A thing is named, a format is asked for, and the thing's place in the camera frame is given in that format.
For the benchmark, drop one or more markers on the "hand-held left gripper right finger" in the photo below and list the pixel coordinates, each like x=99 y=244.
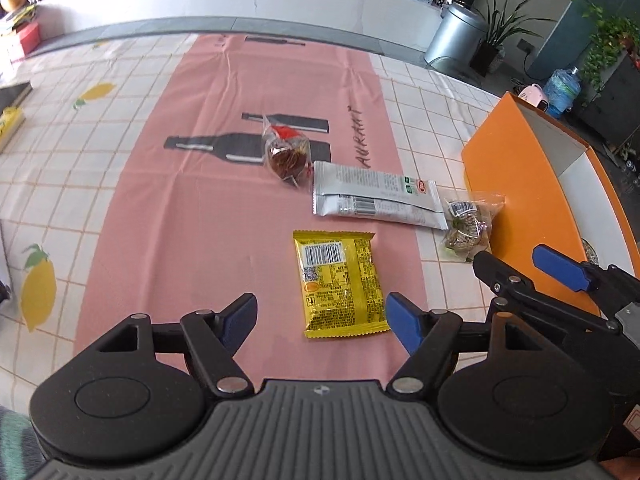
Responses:
x=402 y=324

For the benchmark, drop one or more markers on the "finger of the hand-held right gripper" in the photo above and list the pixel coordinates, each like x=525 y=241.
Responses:
x=560 y=266
x=500 y=275

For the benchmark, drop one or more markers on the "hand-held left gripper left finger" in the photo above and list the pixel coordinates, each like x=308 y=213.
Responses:
x=240 y=319

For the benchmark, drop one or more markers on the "small clear barcode snack packet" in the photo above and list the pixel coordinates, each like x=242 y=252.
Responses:
x=467 y=225

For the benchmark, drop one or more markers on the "yellow snack packet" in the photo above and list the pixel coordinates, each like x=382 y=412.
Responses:
x=340 y=285

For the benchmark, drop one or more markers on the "orange cardboard box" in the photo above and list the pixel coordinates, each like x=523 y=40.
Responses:
x=520 y=170

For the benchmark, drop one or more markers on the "silver snack packet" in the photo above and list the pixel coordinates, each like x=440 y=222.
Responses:
x=370 y=190

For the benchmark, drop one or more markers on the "clear red-label snack packet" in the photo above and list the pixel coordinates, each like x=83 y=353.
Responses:
x=287 y=157

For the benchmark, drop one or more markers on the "pink bottle-print table mat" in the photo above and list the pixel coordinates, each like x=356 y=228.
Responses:
x=200 y=220

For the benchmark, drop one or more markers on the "dark sideboard cabinet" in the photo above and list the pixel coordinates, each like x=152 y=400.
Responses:
x=617 y=105

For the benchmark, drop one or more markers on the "small pink heater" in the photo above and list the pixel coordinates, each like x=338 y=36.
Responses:
x=534 y=96

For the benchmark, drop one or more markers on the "blue water jug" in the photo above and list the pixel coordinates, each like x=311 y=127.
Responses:
x=562 y=91

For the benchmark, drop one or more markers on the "trailing ivy plant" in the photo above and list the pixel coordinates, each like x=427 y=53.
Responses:
x=607 y=40

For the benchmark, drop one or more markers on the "long-leaf potted plant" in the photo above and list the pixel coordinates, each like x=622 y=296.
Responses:
x=500 y=35

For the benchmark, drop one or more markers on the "silver trash can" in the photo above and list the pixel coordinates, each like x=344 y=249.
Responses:
x=452 y=35

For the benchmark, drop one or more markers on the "teal knitted cloth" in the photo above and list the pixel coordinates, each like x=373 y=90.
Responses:
x=17 y=445

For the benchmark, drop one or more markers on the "yellow box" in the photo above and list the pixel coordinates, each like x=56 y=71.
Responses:
x=10 y=127

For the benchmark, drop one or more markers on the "black book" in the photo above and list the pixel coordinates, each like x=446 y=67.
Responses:
x=14 y=94

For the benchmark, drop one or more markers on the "red storage box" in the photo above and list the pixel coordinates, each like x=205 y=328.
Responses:
x=29 y=39

